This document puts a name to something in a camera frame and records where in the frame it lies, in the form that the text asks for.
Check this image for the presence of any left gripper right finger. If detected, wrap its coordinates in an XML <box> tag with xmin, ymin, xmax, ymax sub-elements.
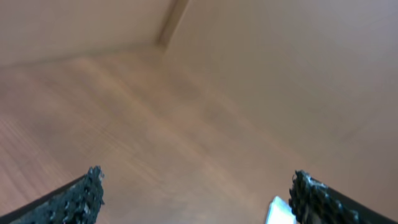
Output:
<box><xmin>289</xmin><ymin>170</ymin><xmax>397</xmax><ymax>224</ymax></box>

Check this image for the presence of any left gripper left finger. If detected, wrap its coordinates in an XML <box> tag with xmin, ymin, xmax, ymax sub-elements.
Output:
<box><xmin>1</xmin><ymin>166</ymin><xmax>104</xmax><ymax>224</ymax></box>

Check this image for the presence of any Samsung Galaxy smartphone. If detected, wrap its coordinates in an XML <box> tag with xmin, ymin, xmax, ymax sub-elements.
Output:
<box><xmin>265</xmin><ymin>196</ymin><xmax>297</xmax><ymax>224</ymax></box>

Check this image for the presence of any cardboard box wall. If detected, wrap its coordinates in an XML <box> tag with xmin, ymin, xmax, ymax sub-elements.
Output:
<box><xmin>1</xmin><ymin>1</ymin><xmax>397</xmax><ymax>206</ymax></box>

